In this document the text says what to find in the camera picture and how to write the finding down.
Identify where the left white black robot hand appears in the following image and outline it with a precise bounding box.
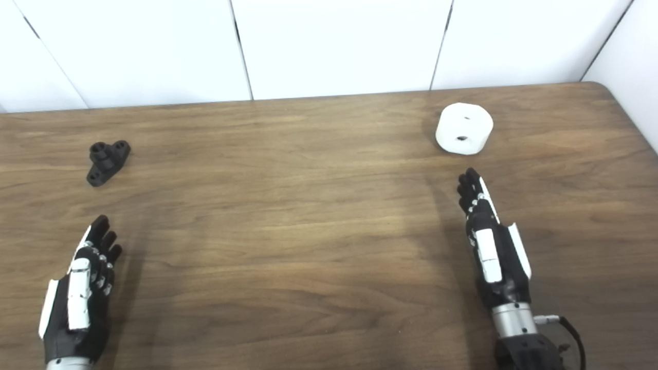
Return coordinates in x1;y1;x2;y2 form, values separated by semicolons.
39;215;124;365

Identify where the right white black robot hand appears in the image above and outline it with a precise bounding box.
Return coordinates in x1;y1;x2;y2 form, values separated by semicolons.
457;168;533;310

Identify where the black flanged holder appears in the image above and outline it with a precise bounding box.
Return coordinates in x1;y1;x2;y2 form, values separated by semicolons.
86;140;131;187

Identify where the round white plastic piece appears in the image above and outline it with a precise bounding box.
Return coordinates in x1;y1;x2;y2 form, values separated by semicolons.
435;103;494;155

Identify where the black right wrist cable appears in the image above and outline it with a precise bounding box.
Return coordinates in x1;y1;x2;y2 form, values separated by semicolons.
534;314;587;370

